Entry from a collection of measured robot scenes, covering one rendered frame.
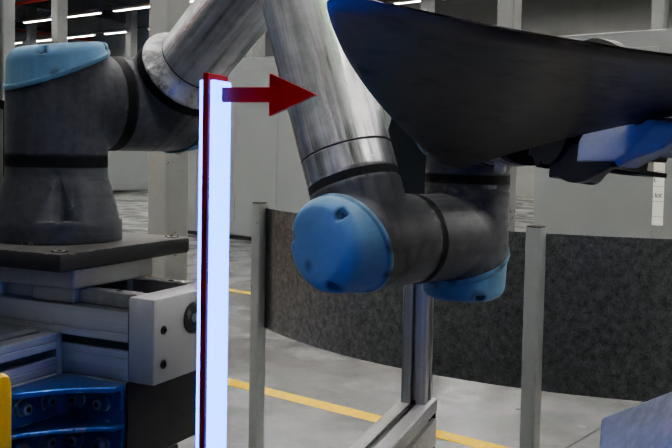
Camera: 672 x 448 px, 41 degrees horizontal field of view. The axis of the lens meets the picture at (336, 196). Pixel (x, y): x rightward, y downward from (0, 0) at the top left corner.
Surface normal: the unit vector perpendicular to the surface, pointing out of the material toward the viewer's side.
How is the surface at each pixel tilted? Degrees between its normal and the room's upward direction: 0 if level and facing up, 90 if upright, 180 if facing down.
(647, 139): 117
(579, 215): 90
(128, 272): 90
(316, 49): 76
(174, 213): 90
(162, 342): 90
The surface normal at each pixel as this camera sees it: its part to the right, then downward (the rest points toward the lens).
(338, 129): -0.07, -0.20
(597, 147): -0.95, -0.11
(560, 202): -0.62, 0.03
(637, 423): -0.78, -0.57
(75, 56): 0.58, 0.01
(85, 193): 0.68, -0.25
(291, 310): -0.83, 0.01
